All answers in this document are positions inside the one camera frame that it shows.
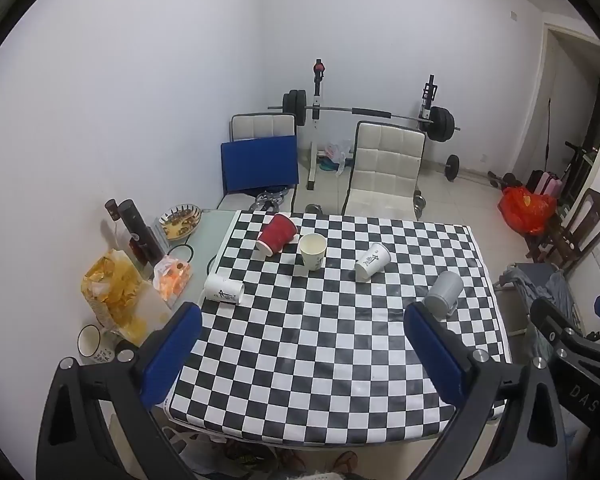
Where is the cream paper cup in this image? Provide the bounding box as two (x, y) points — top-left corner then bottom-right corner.
(299, 233), (327, 271)

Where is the white paper cup near snacks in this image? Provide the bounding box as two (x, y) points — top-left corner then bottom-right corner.
(204, 273), (245, 304)

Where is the white paper cup with calligraphy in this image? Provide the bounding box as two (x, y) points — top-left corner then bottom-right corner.
(354, 243), (391, 282)

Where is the red ribbed paper cup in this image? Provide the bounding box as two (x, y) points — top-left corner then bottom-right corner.
(256, 214), (298, 258)

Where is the white ceramic mug with dots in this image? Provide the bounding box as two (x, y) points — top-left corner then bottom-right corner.
(76, 324), (116, 364)

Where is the grey clothes pile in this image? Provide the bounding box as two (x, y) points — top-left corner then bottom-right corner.
(493, 262), (581, 330)

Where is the yellow snack bag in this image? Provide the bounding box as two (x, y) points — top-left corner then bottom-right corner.
(81, 249), (172, 347)

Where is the grey ribbed mug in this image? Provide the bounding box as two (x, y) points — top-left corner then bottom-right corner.
(422, 271), (464, 321)

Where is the dark wooden chair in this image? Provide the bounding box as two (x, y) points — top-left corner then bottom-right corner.
(526, 188), (600, 276)

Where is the orange snack packet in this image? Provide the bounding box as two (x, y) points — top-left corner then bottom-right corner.
(152, 256), (192, 308)

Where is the black bottle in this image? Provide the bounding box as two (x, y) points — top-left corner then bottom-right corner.
(104, 198), (164, 270)

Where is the red plastic bag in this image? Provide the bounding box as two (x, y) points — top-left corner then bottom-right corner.
(498, 186), (557, 236)

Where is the black white checkered tablecloth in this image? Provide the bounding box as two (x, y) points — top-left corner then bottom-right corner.
(164, 211), (510, 446)

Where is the patterned plate with food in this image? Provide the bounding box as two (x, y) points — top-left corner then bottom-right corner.
(159, 204), (202, 242)

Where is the white padded chair right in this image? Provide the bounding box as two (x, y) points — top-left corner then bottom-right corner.
(341, 122), (425, 221)

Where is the white padded chair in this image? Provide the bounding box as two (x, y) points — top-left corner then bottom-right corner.
(218, 113), (299, 212)
(341, 122), (425, 221)

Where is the barbell with black plates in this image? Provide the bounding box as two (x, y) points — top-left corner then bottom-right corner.
(268, 90), (460, 142)

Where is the white padded chair left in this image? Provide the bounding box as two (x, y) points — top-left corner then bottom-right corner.
(218, 113), (299, 212)

